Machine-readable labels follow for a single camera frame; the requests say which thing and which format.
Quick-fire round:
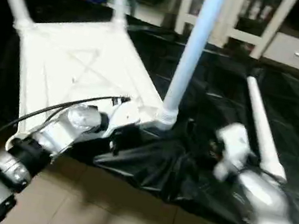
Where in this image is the white plastic table top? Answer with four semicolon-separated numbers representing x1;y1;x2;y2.
0;5;193;179

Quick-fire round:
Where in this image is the black mat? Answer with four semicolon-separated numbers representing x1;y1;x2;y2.
0;0;299;224

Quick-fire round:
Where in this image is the white glass-door cabinet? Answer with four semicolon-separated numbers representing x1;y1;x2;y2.
172;0;298;65

